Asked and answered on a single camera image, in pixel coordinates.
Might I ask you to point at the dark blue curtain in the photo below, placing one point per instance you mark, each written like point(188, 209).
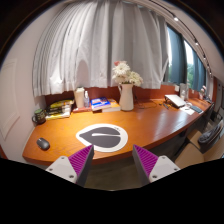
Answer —
point(176, 56)

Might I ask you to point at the red-brown book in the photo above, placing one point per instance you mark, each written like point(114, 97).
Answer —
point(80, 109)

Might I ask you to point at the white and grey mouse pad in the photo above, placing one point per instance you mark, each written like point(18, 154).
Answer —
point(103, 136)

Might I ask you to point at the yellow-covered book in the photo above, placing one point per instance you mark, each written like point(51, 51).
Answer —
point(60, 103)

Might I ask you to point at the black keyboard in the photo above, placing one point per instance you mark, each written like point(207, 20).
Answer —
point(196, 109)

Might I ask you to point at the ceiling track lights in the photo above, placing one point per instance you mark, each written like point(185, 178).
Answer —
point(196, 42)

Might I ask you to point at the cream ceramic pitcher vase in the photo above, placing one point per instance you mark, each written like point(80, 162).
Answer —
point(126, 98)

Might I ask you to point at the orange book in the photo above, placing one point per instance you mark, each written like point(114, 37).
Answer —
point(114, 106)

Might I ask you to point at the blue book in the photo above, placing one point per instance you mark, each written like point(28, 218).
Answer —
point(99, 103)

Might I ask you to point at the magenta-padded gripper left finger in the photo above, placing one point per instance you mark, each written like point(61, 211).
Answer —
point(63, 166)

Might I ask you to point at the black book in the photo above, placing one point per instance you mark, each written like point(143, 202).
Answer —
point(57, 111)
point(57, 108)

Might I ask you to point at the white laptop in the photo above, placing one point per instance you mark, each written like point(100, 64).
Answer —
point(175, 100)

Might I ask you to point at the cream lidded tumbler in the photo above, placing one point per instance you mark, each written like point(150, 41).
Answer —
point(79, 97)

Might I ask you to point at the black computer mouse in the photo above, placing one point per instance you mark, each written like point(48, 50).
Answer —
point(43, 143)

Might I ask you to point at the dark mug with green inside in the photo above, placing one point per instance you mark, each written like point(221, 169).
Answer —
point(40, 116)

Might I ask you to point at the clear spray bottle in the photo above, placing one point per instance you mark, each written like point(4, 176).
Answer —
point(86, 100)

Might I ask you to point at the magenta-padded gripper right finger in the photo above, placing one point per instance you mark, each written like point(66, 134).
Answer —
point(161, 166)

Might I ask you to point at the black office chair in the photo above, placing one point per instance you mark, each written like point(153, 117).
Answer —
point(208, 136)

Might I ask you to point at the white pleated curtain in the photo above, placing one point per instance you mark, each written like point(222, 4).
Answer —
point(100, 46)

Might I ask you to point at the yellow and white book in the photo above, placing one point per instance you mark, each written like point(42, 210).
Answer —
point(57, 116)

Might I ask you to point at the white flower bouquet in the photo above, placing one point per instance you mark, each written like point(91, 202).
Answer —
point(122, 71)

